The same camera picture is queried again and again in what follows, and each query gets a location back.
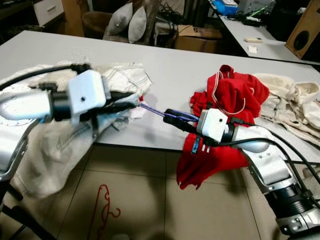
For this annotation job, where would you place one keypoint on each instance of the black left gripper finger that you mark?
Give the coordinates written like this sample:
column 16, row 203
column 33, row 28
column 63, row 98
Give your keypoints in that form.
column 129, row 95
column 130, row 107

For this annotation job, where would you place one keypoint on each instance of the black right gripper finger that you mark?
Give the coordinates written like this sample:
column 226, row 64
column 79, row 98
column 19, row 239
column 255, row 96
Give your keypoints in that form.
column 182, row 114
column 181, row 124

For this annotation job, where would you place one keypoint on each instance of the purple plastic hanger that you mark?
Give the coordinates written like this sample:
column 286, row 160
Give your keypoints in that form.
column 152, row 109

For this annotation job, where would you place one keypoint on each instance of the cream white jacket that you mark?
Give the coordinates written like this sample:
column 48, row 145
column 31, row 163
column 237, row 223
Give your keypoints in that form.
column 60, row 150

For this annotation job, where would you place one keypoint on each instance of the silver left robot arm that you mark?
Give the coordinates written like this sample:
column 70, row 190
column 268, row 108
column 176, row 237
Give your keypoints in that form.
column 25, row 105

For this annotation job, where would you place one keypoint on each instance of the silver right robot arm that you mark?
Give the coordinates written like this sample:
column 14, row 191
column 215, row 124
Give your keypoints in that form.
column 270, row 165

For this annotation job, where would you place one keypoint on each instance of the red plastic hanger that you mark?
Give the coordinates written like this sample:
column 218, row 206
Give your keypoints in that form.
column 102, row 186

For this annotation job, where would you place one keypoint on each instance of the red garment cream trim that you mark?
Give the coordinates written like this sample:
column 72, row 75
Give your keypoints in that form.
column 235, row 95

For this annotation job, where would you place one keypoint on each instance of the grey pillow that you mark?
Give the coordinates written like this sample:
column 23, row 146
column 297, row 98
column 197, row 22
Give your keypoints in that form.
column 137, row 25
column 120, row 20

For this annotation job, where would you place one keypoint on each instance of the brown cardboard box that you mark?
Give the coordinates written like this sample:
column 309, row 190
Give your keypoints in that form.
column 197, row 40

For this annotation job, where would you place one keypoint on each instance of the brown armchair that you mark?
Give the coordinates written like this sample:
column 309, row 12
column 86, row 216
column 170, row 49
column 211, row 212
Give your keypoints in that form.
column 95, row 22

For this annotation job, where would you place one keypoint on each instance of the small white card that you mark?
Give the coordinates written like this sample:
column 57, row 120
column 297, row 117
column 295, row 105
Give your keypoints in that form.
column 252, row 49

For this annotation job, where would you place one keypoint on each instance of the crumpled cream garment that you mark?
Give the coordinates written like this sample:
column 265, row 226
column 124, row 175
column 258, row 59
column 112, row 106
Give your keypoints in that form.
column 290, row 100

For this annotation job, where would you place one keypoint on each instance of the cream remote control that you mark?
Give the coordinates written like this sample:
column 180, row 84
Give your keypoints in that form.
column 253, row 40

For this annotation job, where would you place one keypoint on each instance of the white desk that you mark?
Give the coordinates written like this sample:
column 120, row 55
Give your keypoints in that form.
column 272, row 50

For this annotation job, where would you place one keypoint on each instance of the wooden loudspeaker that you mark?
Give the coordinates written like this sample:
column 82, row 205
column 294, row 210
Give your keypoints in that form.
column 305, row 35

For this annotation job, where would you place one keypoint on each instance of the white drawer unit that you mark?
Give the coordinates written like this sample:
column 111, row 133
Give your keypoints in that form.
column 49, row 10

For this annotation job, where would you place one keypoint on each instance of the blue plastic object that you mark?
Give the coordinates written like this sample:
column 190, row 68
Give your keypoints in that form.
column 225, row 7

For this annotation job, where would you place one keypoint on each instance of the grey machine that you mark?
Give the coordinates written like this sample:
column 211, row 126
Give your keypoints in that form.
column 255, row 6

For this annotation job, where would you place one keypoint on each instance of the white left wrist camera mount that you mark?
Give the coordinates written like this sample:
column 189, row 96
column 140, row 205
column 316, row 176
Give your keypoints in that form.
column 87, row 95

